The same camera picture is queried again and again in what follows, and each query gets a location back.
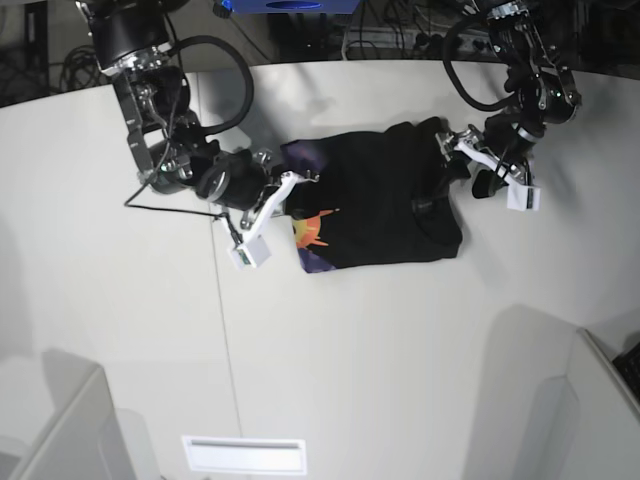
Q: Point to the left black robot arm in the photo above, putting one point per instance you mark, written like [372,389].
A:
[519,33]

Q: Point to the right grey partition panel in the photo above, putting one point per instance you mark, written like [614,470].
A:
[584,424]

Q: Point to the white power strip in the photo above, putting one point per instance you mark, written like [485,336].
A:
[470,42]

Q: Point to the white slotted plate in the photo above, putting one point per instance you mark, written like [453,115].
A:
[246,456]

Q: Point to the left grey partition panel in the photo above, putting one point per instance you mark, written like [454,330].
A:
[82,440]

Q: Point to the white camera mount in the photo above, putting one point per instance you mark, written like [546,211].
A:
[249,249]
[505,152]

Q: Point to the grey partition panel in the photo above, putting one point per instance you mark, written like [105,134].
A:
[82,440]
[584,424]

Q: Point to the black T-shirt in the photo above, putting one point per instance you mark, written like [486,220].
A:
[381,198]

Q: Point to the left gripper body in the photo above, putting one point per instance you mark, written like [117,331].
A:
[536,97]

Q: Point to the black keyboard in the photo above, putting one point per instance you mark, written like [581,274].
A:
[628,366]

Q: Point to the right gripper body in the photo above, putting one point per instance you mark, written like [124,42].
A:
[179,163]

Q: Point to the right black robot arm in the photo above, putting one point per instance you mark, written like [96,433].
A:
[134,49]

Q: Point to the blue box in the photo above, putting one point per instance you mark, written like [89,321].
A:
[290,6]

